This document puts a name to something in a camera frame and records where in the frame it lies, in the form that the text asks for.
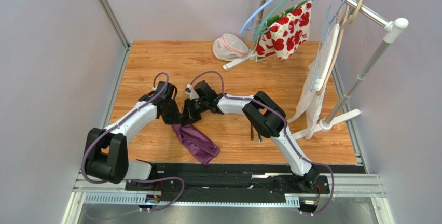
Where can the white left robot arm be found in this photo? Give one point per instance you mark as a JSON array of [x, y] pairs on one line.
[[106, 158]]

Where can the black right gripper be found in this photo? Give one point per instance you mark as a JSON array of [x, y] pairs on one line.
[[190, 110]]

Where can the purple cloth napkin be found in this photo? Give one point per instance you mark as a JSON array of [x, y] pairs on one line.
[[198, 144]]

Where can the white mesh laundry bag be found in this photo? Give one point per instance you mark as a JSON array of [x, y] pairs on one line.
[[229, 47]]

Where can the white towel on hanger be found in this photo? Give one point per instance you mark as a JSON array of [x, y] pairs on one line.
[[311, 99]]

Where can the blue thin wire hanger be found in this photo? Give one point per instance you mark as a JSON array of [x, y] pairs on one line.
[[327, 26]]

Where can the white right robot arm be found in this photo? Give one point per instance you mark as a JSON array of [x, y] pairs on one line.
[[265, 116]]

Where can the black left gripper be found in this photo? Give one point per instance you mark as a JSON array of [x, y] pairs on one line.
[[175, 119]]

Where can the red poppy floral cloth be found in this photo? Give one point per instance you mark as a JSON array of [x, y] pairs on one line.
[[283, 37]]

